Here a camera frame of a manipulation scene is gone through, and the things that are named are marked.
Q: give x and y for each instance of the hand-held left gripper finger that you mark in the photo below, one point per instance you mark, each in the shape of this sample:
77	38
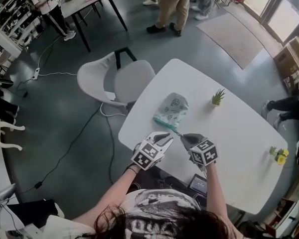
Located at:
157	135
168	146

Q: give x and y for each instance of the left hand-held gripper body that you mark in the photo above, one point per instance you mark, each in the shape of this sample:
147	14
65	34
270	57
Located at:
147	155

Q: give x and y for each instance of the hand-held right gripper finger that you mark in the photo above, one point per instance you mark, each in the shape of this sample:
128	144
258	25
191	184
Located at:
193	137
187	144

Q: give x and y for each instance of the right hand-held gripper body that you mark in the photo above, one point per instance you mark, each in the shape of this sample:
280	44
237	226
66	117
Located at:
204	154

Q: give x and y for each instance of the white zip pouch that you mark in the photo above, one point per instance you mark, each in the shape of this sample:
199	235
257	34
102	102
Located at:
173	108

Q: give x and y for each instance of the person's left forearm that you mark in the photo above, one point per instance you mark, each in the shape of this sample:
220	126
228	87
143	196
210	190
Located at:
114	190

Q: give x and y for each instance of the person's right forearm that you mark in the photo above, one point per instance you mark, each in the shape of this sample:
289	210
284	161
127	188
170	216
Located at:
215	190

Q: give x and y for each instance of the person's black trousers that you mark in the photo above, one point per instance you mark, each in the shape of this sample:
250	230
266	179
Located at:
152	178

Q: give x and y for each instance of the black tablet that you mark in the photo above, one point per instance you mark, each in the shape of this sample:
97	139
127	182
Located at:
198	184

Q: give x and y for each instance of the small green potted plant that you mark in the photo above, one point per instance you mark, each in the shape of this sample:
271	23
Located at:
217	99

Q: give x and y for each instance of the person's white printed shirt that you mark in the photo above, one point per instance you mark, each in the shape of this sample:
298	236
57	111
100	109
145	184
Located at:
159	208

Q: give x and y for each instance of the white shell chair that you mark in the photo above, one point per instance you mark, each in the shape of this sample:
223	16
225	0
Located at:
129	81

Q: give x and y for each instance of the yellow flower in white pot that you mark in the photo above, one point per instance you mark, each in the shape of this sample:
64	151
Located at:
281	159

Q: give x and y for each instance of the white shelf unit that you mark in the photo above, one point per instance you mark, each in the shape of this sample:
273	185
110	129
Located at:
289	215

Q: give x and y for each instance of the beige floor rug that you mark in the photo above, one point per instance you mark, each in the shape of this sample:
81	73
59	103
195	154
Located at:
234	36

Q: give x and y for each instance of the black power adapter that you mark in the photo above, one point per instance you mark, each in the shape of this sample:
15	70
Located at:
37	184

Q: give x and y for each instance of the cardboard box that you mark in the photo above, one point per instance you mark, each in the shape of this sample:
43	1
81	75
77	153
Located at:
286	58

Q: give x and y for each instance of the black cloth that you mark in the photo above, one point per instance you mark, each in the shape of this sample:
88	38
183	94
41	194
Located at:
35	213

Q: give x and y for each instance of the white power strip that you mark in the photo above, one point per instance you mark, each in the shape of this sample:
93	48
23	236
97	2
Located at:
36	74

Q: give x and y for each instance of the grey metal device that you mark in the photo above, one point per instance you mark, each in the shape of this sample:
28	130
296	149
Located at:
5	192

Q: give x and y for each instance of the white ornate furniture leg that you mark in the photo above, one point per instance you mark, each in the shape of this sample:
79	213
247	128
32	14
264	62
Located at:
0	131

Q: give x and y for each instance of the black-legged white-topped table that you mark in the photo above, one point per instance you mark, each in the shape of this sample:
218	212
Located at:
84	2

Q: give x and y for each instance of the glass entrance door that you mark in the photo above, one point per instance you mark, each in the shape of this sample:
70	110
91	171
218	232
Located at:
289	9

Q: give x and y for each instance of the shelf with black bags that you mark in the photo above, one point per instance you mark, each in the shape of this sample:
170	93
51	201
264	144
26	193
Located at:
12	14

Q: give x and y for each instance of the black metal frame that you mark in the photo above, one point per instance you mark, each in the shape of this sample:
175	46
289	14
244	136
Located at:
117	58

